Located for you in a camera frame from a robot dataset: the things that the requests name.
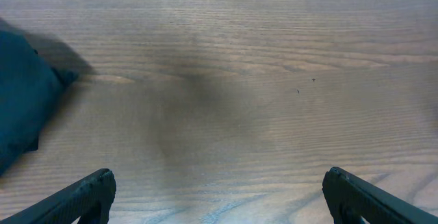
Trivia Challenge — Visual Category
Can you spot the black leggings red waistband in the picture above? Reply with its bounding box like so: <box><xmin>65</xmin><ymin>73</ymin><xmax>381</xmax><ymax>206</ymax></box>
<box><xmin>1</xmin><ymin>31</ymin><xmax>78</xmax><ymax>173</ymax></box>

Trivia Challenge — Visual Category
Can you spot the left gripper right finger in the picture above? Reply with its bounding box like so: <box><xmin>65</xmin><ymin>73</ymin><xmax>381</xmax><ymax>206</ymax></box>
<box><xmin>322</xmin><ymin>167</ymin><xmax>437</xmax><ymax>224</ymax></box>

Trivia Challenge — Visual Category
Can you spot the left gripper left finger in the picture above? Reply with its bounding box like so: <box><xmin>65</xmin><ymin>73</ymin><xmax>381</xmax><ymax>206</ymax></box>
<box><xmin>1</xmin><ymin>169</ymin><xmax>116</xmax><ymax>224</ymax></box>

